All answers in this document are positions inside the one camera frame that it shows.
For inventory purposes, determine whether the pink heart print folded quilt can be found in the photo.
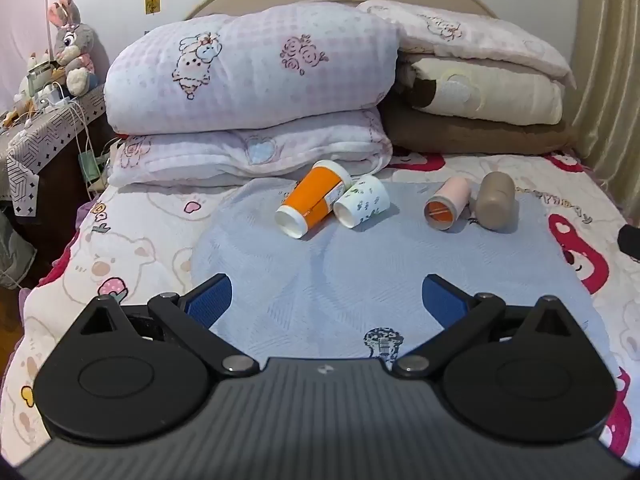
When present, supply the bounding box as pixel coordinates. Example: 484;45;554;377
107;107;394;189

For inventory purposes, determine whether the pink checked folded quilt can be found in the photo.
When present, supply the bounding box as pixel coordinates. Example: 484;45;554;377
104;2;402;137

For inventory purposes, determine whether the cream folded blanket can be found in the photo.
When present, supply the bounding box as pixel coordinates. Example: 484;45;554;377
399;55;567;126

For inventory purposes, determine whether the white patterned paper cup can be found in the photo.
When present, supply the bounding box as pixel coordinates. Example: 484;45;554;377
333;174;391;230

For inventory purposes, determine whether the green face mask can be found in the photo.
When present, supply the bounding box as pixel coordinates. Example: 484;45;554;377
77;150;102;184

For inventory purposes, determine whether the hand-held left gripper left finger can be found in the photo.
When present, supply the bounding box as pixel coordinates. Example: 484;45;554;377
69;273;261;377

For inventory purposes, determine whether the grey plush rabbit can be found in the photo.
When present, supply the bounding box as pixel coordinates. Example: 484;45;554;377
47;0;99;97

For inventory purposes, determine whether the beige curtain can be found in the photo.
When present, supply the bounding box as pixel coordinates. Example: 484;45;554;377
569;0;640;213

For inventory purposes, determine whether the brown paper cup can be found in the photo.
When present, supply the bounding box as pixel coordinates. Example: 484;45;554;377
474;171;517;234

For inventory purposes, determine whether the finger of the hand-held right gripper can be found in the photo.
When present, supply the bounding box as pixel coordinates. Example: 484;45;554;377
617;224;640;262

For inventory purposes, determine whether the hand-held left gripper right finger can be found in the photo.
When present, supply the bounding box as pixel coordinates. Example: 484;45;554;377
392;273;582;377

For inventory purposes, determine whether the white cable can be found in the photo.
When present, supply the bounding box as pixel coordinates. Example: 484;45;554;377
64;100;108;201

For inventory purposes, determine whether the brown folded blanket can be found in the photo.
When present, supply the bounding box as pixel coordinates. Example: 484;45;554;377
382;94;582;157

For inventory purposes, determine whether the printed cartoon bed sheet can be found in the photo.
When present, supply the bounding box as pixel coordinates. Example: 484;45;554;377
0;151;640;466

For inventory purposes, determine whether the pink cartoon pillow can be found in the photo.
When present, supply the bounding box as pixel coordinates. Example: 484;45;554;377
355;0;577;89

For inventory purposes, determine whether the pink paper cup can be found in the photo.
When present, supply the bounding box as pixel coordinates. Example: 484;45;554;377
423;176;472;232

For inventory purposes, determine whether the light blue cloth mat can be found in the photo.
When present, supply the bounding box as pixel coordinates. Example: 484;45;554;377
189;177;610;362

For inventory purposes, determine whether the orange paper cup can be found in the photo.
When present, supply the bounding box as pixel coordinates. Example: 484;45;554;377
274;159;353;239

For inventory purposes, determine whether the white duck toy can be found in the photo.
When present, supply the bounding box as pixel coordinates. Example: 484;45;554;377
26;52;55;77

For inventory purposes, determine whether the white charger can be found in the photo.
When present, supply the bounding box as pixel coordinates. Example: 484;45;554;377
37;85;72;110

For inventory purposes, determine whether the nightstand with patterned cloth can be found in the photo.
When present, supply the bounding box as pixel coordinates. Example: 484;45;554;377
0;82;110;221

